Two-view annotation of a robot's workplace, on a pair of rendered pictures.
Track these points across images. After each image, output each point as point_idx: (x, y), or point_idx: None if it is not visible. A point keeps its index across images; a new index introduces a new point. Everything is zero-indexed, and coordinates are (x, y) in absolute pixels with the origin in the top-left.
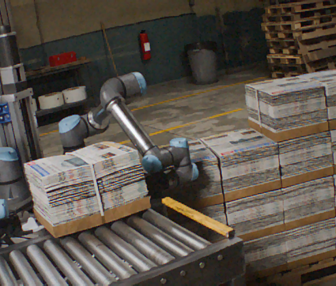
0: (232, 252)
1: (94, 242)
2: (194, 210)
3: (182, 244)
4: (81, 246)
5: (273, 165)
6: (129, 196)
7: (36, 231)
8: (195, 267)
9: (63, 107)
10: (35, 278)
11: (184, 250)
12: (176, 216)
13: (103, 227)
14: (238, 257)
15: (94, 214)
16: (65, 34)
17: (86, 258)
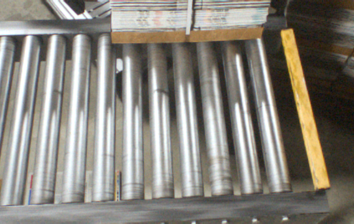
0: (307, 217)
1: (156, 78)
2: (306, 94)
3: (256, 159)
4: (138, 76)
5: None
6: (236, 20)
7: (102, 0)
8: (246, 220)
9: None
10: (52, 122)
11: (248, 181)
12: (305, 4)
13: (183, 48)
14: (311, 220)
15: (177, 29)
16: None
17: (129, 115)
